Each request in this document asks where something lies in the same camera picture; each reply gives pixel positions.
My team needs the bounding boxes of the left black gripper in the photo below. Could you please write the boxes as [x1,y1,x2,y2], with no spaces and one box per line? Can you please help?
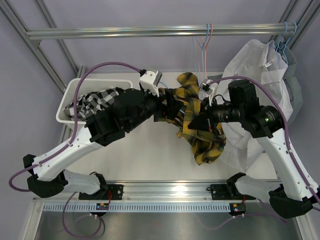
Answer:
[126,86,183,132]

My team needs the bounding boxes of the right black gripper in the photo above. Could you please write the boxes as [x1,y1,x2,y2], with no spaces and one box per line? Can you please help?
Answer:
[188,96,244,133]

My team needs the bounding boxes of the yellow black plaid shirt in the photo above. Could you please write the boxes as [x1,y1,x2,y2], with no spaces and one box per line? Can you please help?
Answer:
[154,72,227,166]

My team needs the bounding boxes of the light blue wire hanger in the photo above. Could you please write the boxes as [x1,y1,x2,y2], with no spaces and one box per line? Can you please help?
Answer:
[192,26,207,85]
[159,81,188,121]

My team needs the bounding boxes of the black white checkered shirt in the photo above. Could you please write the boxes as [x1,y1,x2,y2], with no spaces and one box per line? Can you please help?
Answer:
[63,87,124,121]

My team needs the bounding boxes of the pink wire hanger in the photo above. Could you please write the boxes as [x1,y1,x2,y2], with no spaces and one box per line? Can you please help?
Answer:
[196,23,214,79]

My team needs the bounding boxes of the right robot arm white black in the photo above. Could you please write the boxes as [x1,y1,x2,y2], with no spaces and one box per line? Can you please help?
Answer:
[188,76,320,219]

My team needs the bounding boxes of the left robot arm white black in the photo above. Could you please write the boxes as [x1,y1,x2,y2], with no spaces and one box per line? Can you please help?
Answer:
[23,88,184,200]

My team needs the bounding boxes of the white plastic bin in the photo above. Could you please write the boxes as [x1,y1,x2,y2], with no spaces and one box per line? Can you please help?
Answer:
[56,78,133,130]

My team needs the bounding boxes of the grey garment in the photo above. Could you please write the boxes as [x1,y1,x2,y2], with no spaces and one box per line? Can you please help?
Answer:
[222,40,303,120]

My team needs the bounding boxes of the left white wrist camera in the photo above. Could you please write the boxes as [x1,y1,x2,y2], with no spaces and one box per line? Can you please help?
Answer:
[139,69,163,97]

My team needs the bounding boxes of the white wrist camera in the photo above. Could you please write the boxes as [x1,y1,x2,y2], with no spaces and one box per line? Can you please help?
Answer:
[199,78,218,105]
[139,69,163,97]

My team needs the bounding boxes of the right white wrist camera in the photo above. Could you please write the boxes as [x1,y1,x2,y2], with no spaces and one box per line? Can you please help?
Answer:
[199,78,218,105]

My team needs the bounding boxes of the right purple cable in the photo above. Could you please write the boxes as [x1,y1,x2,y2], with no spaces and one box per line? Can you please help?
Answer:
[199,76,320,231]

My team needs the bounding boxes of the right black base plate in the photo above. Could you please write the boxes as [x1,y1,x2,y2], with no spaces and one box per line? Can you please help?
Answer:
[206,183,247,217]

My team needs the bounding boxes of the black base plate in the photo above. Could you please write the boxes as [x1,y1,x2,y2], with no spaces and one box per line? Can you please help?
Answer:
[78,184,124,217]
[206,183,247,217]

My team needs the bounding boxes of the aluminium front rail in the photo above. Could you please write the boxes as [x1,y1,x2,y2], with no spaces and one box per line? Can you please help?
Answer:
[32,181,281,203]

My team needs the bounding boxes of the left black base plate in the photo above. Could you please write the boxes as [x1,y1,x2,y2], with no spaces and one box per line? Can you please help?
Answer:
[78,184,124,217]

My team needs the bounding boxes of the light blue wire hangers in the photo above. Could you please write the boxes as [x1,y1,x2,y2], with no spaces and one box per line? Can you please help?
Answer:
[274,21,298,65]

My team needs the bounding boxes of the aluminium hanging rail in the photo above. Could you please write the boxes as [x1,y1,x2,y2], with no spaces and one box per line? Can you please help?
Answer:
[26,22,298,40]

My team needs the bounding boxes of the left aluminium frame post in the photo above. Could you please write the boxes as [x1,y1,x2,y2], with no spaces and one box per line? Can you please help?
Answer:
[0,0,86,93]

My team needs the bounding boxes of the aluminium frame post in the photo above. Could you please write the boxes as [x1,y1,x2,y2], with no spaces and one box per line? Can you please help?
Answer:
[279,0,320,51]
[0,0,86,93]

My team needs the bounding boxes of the right aluminium frame post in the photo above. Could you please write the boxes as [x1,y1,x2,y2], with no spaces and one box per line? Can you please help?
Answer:
[279,0,320,51]

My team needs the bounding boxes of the white slotted cable duct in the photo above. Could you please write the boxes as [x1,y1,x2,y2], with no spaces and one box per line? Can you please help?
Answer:
[43,202,231,213]

